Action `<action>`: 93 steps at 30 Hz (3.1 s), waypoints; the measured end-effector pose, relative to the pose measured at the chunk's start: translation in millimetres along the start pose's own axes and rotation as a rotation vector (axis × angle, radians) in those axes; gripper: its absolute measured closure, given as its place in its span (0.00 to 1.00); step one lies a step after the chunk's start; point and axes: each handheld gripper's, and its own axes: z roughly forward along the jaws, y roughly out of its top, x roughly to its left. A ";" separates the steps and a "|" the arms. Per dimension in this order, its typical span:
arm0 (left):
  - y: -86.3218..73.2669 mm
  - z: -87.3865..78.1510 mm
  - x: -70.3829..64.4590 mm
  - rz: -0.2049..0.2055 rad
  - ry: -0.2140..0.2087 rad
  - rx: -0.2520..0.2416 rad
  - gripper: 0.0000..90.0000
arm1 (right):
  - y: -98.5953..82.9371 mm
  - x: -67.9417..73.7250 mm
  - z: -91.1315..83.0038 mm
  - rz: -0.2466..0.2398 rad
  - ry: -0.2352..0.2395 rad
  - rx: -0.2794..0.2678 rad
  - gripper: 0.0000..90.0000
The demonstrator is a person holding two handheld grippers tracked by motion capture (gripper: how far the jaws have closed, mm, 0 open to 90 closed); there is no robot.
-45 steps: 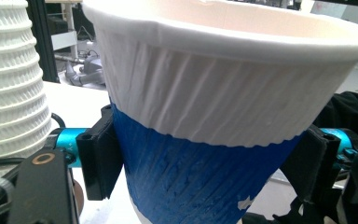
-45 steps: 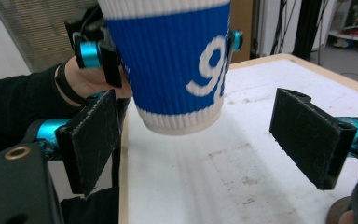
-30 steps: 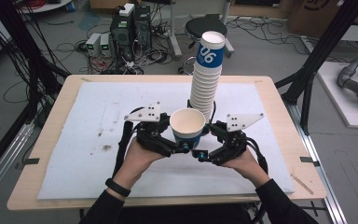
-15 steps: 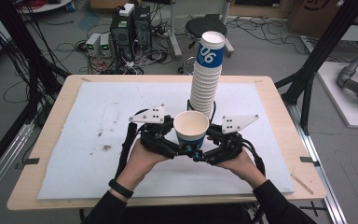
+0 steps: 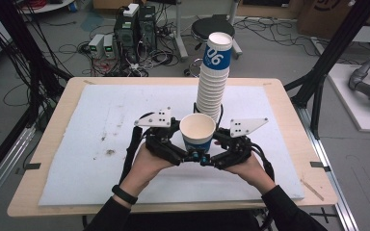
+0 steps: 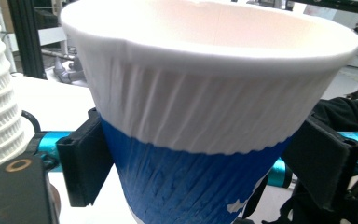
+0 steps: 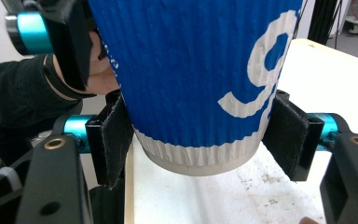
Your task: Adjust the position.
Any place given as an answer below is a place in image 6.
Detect black frame post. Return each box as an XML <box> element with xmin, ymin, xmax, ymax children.
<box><xmin>7</xmin><ymin>0</ymin><xmax>48</xmax><ymax>80</ymax></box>

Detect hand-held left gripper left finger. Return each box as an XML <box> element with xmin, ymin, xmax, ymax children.
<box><xmin>32</xmin><ymin>106</ymin><xmax>115</xmax><ymax>208</ymax></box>

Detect white foam mat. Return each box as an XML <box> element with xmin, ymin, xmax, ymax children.
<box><xmin>10</xmin><ymin>73</ymin><xmax>296</xmax><ymax>224</ymax></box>

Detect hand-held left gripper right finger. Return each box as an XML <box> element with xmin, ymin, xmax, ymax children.
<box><xmin>280</xmin><ymin>115</ymin><xmax>358</xmax><ymax>213</ymax></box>

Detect blue and white paper cup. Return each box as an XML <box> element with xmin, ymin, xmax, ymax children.
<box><xmin>59</xmin><ymin>0</ymin><xmax>358</xmax><ymax>224</ymax></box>

